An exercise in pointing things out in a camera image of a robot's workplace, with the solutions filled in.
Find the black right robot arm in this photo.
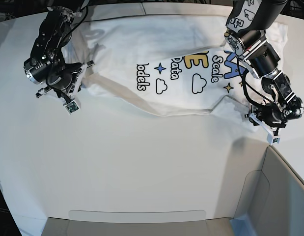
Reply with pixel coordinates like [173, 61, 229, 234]
[24, 0, 94, 103]

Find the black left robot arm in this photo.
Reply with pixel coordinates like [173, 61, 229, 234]
[224, 0, 304, 129]

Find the white t-shirt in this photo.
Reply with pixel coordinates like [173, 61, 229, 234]
[60, 18, 289, 133]

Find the grey box right side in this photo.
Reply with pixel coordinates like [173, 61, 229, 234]
[230, 146, 304, 236]

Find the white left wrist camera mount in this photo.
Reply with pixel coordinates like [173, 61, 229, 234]
[250, 114, 280, 145]

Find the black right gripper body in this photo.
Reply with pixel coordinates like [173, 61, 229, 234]
[46, 62, 83, 98]

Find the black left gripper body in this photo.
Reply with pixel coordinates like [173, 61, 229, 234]
[251, 105, 287, 128]

